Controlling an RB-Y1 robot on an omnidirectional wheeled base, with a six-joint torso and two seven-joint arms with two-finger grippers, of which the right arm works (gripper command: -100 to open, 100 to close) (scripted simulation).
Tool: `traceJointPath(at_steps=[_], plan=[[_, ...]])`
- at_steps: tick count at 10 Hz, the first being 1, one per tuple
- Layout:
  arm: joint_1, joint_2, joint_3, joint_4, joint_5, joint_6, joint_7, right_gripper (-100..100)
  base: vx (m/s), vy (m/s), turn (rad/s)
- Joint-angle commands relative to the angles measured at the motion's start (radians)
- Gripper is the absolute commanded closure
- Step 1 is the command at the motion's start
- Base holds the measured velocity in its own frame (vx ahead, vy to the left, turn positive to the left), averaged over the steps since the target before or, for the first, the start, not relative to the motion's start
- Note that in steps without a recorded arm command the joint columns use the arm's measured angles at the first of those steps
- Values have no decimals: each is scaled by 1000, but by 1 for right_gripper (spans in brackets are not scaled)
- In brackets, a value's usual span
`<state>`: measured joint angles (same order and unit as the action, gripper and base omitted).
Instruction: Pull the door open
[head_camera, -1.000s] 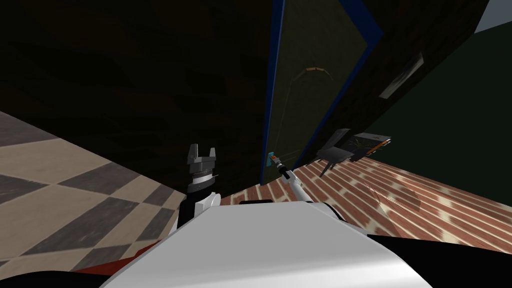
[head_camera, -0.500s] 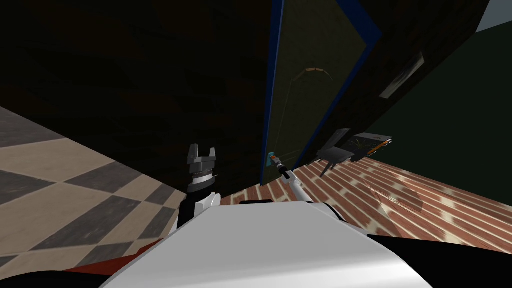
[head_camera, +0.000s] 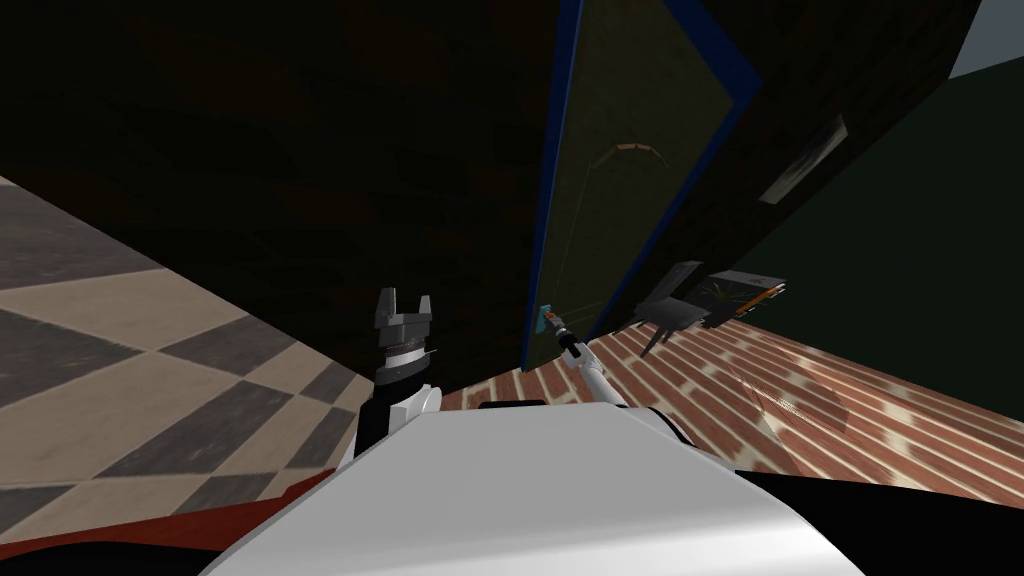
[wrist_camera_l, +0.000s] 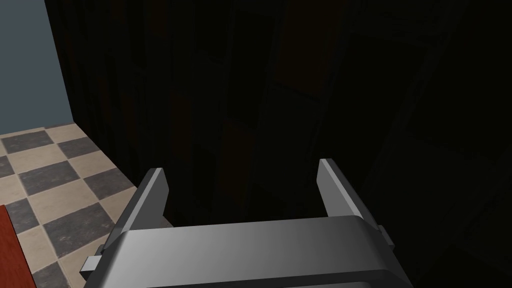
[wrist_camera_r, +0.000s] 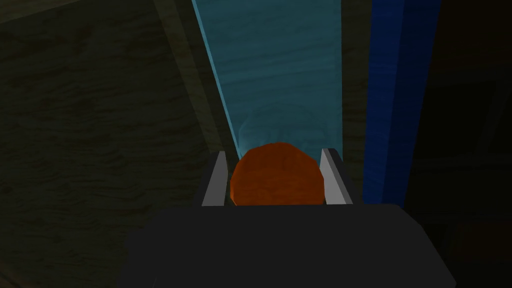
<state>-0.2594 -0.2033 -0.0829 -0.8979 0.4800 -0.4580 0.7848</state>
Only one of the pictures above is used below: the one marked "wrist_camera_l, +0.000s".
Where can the red-brown wooden furniture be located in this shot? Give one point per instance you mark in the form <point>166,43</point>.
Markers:
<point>10,252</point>

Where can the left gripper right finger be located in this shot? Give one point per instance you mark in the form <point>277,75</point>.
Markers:
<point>338,194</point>

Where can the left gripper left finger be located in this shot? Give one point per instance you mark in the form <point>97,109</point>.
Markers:
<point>148,202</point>

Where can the dark wooden cabinet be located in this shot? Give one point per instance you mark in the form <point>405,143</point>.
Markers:
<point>248,100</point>

